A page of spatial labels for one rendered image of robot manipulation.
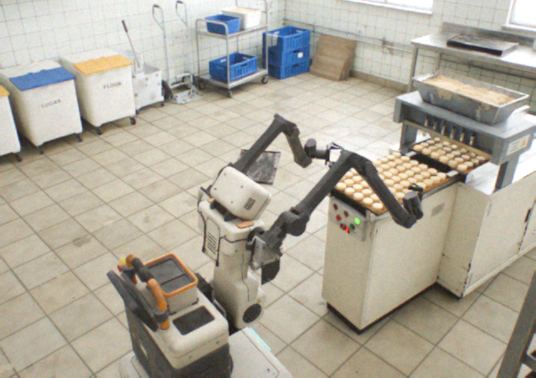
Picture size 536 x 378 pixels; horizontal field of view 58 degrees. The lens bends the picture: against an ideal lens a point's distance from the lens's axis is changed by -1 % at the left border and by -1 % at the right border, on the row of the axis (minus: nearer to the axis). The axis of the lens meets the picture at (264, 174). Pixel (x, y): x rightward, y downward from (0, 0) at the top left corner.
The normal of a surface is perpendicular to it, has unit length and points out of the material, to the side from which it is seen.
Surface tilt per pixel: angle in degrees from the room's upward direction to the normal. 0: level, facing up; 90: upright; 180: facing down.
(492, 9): 90
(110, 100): 92
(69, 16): 90
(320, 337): 0
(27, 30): 90
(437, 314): 0
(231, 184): 47
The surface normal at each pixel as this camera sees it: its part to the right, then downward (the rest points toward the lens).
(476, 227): -0.81, 0.29
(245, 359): 0.00, -0.87
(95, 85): 0.65, 0.40
